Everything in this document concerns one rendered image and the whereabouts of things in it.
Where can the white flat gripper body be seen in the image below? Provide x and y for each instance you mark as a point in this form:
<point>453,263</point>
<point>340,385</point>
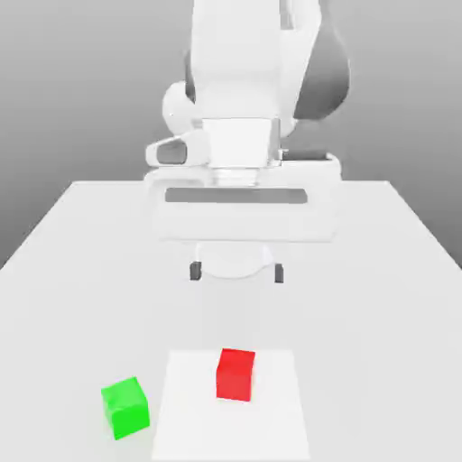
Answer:
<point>245,223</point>

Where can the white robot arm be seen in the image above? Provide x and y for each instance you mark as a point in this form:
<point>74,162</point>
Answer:
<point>234,72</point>

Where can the small green cube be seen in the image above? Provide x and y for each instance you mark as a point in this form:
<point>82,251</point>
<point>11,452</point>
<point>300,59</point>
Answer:
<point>126,411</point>

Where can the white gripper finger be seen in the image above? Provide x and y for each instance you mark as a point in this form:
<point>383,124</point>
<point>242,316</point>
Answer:
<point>195,271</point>
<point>278,273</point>

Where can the small red cube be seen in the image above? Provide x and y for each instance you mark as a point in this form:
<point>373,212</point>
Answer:
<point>234,379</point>

